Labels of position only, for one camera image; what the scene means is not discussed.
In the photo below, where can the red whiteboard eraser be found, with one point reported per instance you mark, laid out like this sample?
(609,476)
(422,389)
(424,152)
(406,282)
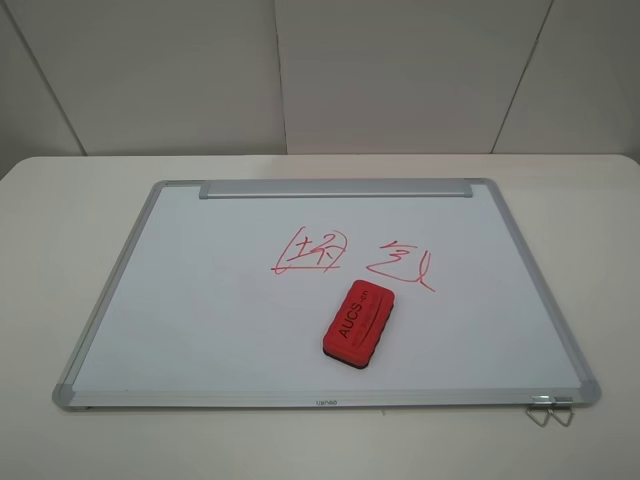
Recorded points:
(353,335)

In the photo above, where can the left metal hanging clip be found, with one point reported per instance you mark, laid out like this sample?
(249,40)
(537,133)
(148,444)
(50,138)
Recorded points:
(539,412)

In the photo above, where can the metal hanging clip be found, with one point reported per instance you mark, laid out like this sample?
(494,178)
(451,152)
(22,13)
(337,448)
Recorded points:
(539,412)
(562,411)

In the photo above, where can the right metal hanging clip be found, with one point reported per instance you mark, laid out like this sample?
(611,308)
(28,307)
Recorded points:
(562,411)

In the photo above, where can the white whiteboard with aluminium frame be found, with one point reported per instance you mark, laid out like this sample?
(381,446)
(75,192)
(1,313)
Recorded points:
(224,289)

